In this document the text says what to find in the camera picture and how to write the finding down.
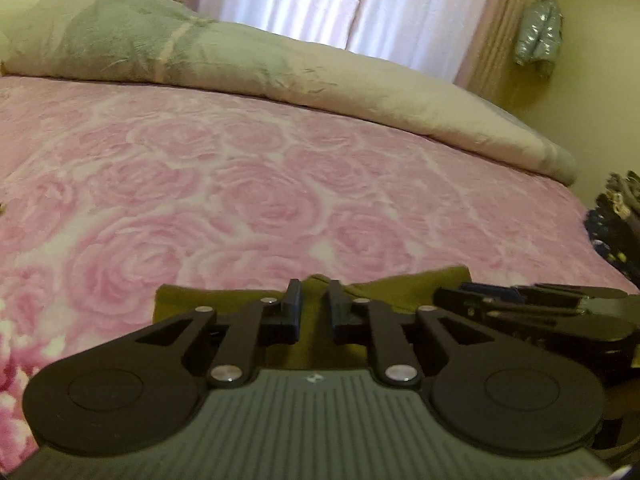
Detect dark floral clothes pile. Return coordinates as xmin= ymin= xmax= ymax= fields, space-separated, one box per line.
xmin=584 ymin=170 xmax=640 ymax=287

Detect pink rose blanket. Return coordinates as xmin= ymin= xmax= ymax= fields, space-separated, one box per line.
xmin=1 ymin=77 xmax=631 ymax=471

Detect beige side curtain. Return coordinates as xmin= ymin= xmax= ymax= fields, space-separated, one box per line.
xmin=454 ymin=0 xmax=527 ymax=102

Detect white sheer curtain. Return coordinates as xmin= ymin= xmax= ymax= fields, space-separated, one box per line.
xmin=198 ymin=0 xmax=486 ymax=81

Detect cream grey rolled duvet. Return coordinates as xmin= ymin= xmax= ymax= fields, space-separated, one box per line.
xmin=1 ymin=0 xmax=577 ymax=185

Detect olive green shirt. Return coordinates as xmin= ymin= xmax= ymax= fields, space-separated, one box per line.
xmin=152 ymin=266 xmax=471 ymax=370

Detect silver puffer jacket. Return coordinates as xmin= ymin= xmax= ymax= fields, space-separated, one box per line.
xmin=513 ymin=0 xmax=563 ymax=79

